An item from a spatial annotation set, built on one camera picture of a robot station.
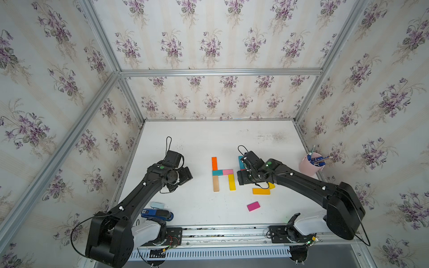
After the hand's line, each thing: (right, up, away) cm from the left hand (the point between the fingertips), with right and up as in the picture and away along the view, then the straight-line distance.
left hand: (188, 180), depth 83 cm
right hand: (+30, +1, +2) cm, 30 cm away
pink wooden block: (+20, +2, +10) cm, 23 cm away
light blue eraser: (-15, -12, -1) cm, 19 cm away
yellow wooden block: (+23, -3, +8) cm, 24 cm away
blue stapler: (-15, -15, -3) cm, 21 cm away
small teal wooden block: (+15, +2, +11) cm, 18 cm away
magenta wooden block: (+33, -13, -1) cm, 35 cm away
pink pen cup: (+64, +8, +3) cm, 65 cm away
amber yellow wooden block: (+38, -7, +4) cm, 39 cm away
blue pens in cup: (+69, +9, +5) cm, 70 cm away
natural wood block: (+14, -3, +8) cm, 16 cm away
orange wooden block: (+13, +6, +14) cm, 20 cm away
